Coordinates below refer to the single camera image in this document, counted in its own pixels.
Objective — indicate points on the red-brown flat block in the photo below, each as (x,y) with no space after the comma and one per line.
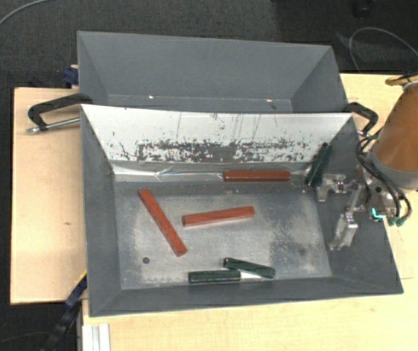
(162,222)
(256,175)
(218,216)

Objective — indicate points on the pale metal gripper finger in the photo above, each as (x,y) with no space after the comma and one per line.
(335,185)
(343,232)

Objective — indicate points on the grey metal bin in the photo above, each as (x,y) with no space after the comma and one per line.
(209,232)

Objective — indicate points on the dark green flat block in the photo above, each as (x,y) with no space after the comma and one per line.
(214,276)
(249,267)
(319,165)

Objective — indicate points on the pale wood flat board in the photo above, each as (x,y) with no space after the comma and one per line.
(46,203)

